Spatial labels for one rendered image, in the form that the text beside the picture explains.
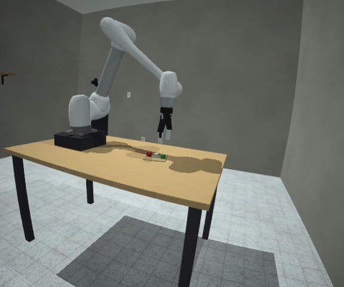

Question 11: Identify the tan square mat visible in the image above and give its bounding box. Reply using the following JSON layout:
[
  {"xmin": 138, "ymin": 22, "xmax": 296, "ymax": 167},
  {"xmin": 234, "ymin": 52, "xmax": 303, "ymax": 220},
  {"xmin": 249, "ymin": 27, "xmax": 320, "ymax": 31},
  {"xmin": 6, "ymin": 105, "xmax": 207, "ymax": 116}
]
[{"xmin": 143, "ymin": 154, "xmax": 168, "ymax": 162}]

